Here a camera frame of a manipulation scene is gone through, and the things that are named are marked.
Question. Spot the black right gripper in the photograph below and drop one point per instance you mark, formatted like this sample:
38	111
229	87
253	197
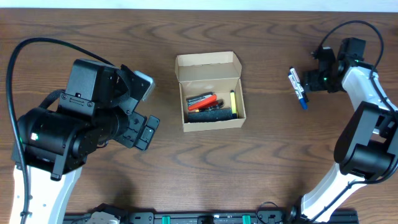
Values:
311	80

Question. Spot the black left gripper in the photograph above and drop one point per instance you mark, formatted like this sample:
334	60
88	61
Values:
134	122

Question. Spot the white marker blue cap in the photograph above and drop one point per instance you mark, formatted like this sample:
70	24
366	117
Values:
297	91

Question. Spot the white marker black cap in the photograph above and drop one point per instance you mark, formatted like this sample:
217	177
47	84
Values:
293	71

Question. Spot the yellow highlighter pen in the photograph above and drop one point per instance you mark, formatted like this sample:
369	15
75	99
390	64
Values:
233	104

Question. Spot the brown cardboard box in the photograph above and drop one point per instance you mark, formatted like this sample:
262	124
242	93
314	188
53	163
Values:
216	75

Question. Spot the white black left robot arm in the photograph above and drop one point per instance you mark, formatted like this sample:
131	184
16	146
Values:
55	147

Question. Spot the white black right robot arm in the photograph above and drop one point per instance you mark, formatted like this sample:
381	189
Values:
366	151

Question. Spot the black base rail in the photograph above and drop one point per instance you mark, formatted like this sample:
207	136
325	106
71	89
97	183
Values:
110	214

